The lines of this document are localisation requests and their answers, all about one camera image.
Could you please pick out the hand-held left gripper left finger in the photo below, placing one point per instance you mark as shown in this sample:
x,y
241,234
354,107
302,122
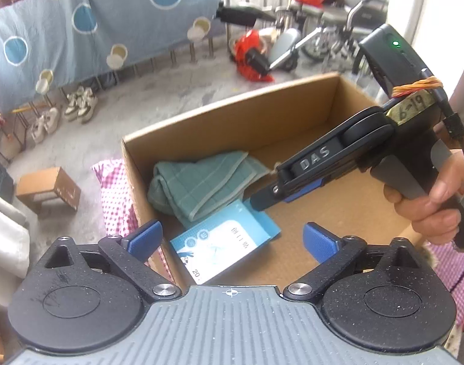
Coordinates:
x,y
144,237

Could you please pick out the wheelchair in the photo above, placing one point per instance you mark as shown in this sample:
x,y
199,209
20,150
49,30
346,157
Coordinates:
x,y
353,15

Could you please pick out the blue white mask packet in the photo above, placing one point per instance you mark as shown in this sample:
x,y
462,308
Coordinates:
x,y
220,243

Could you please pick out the crumpled red plastic bag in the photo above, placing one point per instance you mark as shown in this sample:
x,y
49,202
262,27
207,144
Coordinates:
x,y
247,51

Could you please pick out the blue printed sheet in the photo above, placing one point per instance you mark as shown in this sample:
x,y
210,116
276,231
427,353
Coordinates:
x,y
114,45

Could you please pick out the green towel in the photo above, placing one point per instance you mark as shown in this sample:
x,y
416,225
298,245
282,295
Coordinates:
x,y
201,182

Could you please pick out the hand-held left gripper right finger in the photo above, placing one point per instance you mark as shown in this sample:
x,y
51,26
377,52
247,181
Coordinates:
x,y
319,241

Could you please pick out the small closed cardboard box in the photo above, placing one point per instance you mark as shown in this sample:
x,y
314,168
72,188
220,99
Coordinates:
x,y
45,188

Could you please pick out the large cardboard box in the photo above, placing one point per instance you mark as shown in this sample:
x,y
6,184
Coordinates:
x,y
232,125

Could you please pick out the white sneaker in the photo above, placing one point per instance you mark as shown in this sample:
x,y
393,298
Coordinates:
x,y
52,119
88,105
73,102
38,127

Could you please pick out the black padded seat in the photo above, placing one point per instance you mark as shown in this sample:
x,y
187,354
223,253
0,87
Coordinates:
x,y
239,14

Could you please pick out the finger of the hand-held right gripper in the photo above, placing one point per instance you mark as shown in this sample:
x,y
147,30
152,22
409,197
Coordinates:
x,y
308,191
312,159

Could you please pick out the yellow pole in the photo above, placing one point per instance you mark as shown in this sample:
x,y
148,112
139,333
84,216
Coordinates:
x,y
20,110

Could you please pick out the pink checkered cloth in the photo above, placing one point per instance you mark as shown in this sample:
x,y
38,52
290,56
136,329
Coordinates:
x,y
114,197

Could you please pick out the person's right hand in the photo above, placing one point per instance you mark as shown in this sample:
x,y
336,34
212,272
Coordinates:
x,y
426,216

